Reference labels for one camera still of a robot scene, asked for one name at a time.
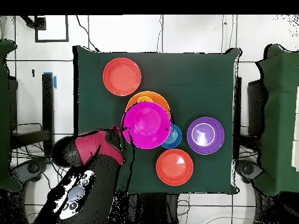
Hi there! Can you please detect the white paper sheet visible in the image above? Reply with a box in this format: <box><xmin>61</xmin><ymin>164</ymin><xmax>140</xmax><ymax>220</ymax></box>
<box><xmin>291</xmin><ymin>85</ymin><xmax>299</xmax><ymax>173</ymax></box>

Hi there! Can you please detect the pink plastic bowl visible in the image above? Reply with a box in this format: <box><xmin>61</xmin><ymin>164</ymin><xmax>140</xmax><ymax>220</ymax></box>
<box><xmin>120</xmin><ymin>101</ymin><xmax>172</xmax><ymax>150</ymax></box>

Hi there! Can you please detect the black square floor frame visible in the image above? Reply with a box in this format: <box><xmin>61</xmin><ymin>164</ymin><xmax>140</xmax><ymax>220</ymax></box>
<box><xmin>34</xmin><ymin>15</ymin><xmax>70</xmax><ymax>43</ymax></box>

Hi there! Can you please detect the blue plastic bowl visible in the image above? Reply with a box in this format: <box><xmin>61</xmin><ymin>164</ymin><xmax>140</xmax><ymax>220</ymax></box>
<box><xmin>161</xmin><ymin>124</ymin><xmax>182</xmax><ymax>149</ymax></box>

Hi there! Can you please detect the red plastic bowl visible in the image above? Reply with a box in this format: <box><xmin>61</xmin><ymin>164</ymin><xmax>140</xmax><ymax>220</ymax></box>
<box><xmin>102</xmin><ymin>57</ymin><xmax>142</xmax><ymax>97</ymax></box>
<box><xmin>155</xmin><ymin>148</ymin><xmax>194</xmax><ymax>187</ymax></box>

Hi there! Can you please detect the black metal stand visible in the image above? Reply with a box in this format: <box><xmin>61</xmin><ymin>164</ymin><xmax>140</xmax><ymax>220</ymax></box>
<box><xmin>10</xmin><ymin>72</ymin><xmax>55</xmax><ymax>157</ymax></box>

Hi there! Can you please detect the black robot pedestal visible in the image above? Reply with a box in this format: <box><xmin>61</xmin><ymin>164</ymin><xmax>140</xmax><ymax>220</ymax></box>
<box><xmin>114</xmin><ymin>192</ymin><xmax>180</xmax><ymax>224</ymax></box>

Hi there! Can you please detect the neighbouring green cloth table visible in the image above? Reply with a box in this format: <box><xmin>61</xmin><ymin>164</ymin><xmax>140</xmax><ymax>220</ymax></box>
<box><xmin>253</xmin><ymin>44</ymin><xmax>299</xmax><ymax>197</ymax></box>
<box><xmin>0</xmin><ymin>39</ymin><xmax>23</xmax><ymax>193</ymax></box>

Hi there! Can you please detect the purple plastic bowl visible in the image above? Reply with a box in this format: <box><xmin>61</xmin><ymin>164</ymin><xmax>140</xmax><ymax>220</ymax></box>
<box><xmin>186</xmin><ymin>117</ymin><xmax>225</xmax><ymax>155</ymax></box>

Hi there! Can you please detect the orange plastic bowl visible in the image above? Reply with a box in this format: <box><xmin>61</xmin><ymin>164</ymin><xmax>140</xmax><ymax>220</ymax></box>
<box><xmin>124</xmin><ymin>90</ymin><xmax>171</xmax><ymax>117</ymax></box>

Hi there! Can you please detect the tangle of black cables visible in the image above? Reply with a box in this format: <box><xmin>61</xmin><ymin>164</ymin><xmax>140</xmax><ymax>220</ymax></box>
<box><xmin>10</xmin><ymin>122</ymin><xmax>74</xmax><ymax>224</ymax></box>

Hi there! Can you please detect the blue tape strip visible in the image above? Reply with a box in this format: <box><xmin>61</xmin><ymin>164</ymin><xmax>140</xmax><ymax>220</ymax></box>
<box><xmin>43</xmin><ymin>71</ymin><xmax>57</xmax><ymax>89</ymax></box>

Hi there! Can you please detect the dark green table cloth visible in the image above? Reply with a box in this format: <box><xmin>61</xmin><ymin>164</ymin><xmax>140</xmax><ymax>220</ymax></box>
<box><xmin>72</xmin><ymin>45</ymin><xmax>242</xmax><ymax>195</ymax></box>

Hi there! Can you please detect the black rounded floor machine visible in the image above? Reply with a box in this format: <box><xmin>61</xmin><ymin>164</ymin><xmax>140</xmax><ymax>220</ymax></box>
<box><xmin>9</xmin><ymin>157</ymin><xmax>51</xmax><ymax>187</ymax></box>
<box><xmin>235</xmin><ymin>159</ymin><xmax>265</xmax><ymax>185</ymax></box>

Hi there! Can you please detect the black floor cable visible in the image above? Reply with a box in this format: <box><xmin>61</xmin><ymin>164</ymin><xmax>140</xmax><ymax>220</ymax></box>
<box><xmin>75</xmin><ymin>15</ymin><xmax>100</xmax><ymax>53</ymax></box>

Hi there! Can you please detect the black computer tower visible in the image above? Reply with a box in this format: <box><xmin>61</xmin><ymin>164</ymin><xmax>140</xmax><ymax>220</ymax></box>
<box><xmin>247</xmin><ymin>79</ymin><xmax>267</xmax><ymax>138</ymax></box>

